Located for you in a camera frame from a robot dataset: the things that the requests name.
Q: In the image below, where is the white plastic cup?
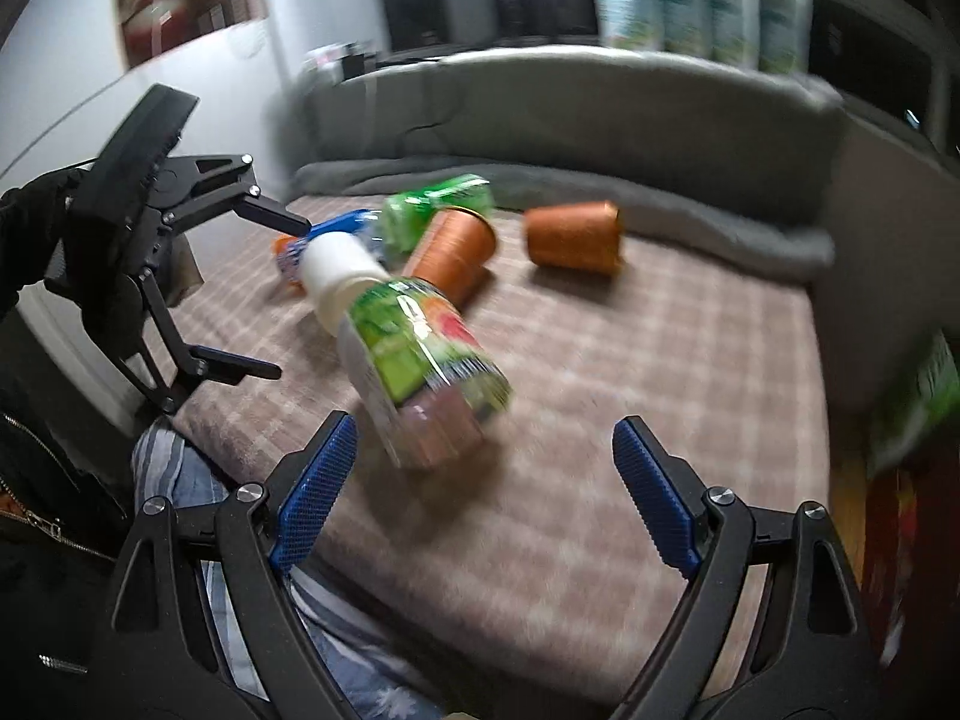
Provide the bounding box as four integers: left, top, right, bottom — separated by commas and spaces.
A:
298, 231, 391, 337

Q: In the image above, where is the green labelled clear jar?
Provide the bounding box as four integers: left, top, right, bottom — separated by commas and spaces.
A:
337, 278, 512, 472

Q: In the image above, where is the orange paper cup near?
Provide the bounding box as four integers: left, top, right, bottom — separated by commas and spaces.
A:
402, 206, 498, 307

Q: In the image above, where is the orange paper cup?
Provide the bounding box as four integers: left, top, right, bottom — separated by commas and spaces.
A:
402, 206, 498, 307
524, 202, 623, 277

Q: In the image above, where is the orange paper cup far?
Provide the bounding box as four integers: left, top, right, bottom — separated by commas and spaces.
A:
524, 202, 623, 277

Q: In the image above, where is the black gloved left hand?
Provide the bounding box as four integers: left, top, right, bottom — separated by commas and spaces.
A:
0, 166, 86, 319

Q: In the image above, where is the green drink can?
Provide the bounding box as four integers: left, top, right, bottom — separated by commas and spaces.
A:
377, 174, 494, 255

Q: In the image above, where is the red snack box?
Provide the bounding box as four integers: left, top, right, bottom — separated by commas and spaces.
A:
861, 460, 958, 670

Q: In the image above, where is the red white jar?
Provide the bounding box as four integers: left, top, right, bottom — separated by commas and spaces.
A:
119, 0, 194, 67

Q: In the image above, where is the blue striped bedsheet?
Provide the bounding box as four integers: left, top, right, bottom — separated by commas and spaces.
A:
132, 419, 448, 718

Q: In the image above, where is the plaid beige blanket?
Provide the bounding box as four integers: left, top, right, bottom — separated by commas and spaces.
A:
145, 193, 835, 706

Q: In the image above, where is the green tissue package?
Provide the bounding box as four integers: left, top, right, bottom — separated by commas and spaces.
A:
866, 328, 958, 479

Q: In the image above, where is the grey rolled fleece blanket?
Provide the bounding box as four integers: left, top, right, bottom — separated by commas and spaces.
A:
288, 156, 838, 285

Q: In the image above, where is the grey sofa backrest cushion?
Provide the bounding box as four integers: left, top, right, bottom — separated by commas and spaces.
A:
301, 46, 844, 226

